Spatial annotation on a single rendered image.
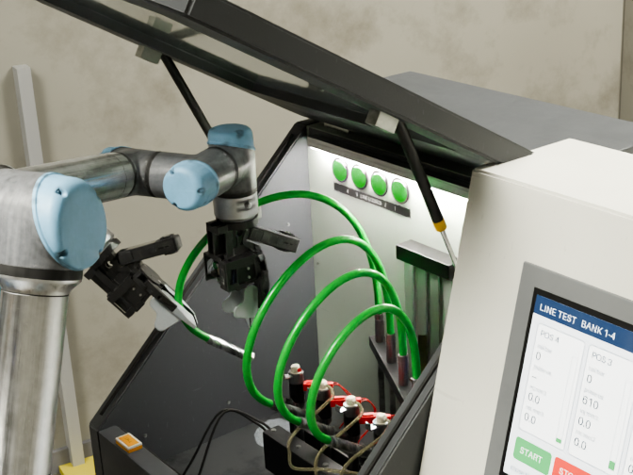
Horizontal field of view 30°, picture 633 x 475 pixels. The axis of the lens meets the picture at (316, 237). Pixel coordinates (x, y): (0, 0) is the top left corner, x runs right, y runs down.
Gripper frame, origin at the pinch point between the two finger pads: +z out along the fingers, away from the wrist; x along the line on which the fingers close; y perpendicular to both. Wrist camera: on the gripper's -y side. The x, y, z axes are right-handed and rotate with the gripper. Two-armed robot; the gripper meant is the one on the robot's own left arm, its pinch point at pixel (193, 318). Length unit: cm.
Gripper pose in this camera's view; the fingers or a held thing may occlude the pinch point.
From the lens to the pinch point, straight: 214.9
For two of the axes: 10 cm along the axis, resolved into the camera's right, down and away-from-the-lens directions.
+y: -6.8, 7.3, 0.9
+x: 0.2, 1.4, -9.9
